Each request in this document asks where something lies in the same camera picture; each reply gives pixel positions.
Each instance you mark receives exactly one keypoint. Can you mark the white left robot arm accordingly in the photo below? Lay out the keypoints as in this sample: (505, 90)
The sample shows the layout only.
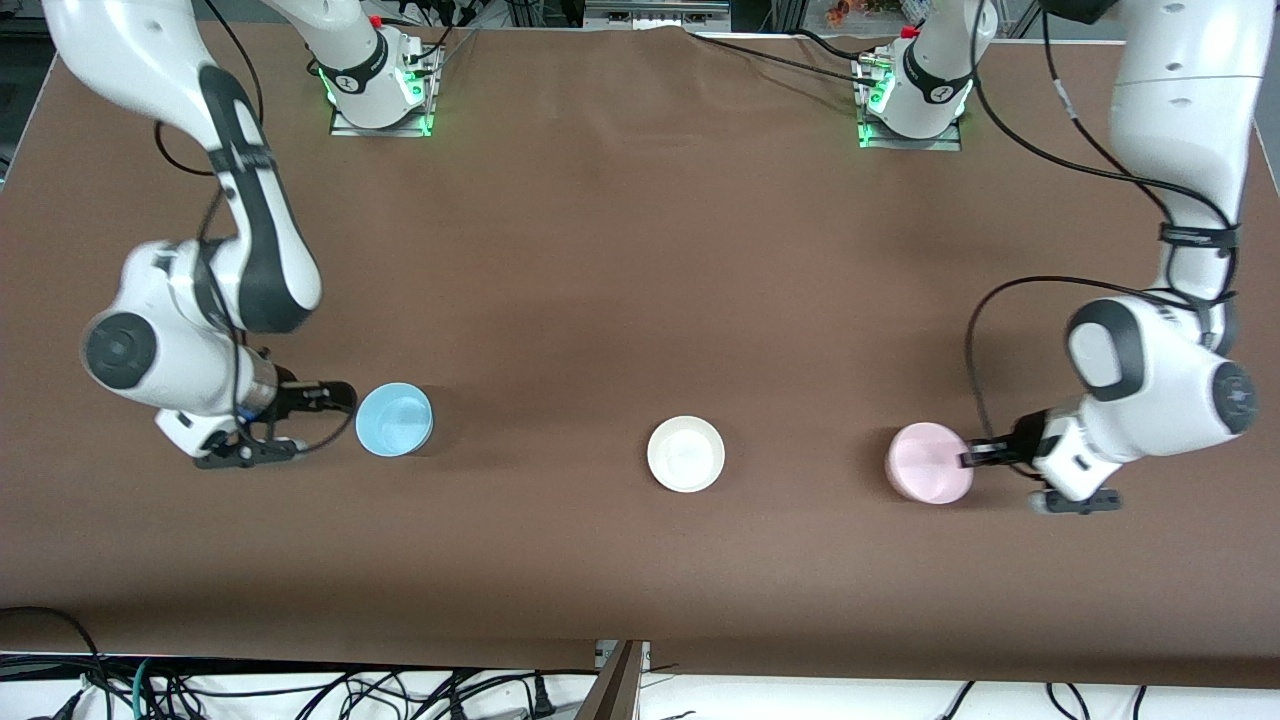
(1180, 130)

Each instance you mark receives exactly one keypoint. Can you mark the blue bowl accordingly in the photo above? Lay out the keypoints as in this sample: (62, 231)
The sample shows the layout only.
(393, 420)

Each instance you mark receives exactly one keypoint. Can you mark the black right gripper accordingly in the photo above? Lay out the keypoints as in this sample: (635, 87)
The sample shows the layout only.
(292, 397)

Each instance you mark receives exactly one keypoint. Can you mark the pink bowl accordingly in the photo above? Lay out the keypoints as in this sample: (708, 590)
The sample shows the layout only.
(928, 462)

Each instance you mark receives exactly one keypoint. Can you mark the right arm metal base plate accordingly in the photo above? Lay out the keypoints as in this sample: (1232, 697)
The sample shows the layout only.
(380, 131)

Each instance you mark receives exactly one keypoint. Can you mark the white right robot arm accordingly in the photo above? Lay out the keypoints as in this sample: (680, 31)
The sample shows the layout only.
(150, 60)

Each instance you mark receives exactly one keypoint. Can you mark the aluminium profile bar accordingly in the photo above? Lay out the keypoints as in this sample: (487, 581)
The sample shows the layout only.
(620, 690)

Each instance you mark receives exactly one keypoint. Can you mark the orange background objects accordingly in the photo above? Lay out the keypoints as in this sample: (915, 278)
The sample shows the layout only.
(860, 10)

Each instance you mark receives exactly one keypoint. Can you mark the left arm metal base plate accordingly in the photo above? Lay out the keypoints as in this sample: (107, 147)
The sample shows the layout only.
(910, 143)

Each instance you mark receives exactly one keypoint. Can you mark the brown table cover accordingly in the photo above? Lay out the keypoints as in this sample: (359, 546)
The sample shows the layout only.
(600, 250)

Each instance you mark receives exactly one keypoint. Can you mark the white bowl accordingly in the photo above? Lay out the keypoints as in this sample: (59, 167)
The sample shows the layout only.
(686, 454)

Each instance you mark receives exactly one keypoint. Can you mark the black power plug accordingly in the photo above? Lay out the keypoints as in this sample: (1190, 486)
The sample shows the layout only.
(543, 700)

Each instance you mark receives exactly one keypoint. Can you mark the grey metal frame rail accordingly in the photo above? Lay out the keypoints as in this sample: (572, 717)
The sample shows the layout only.
(650, 12)

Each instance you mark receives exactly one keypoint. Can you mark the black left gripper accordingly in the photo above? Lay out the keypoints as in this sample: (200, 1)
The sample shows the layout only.
(1026, 435)

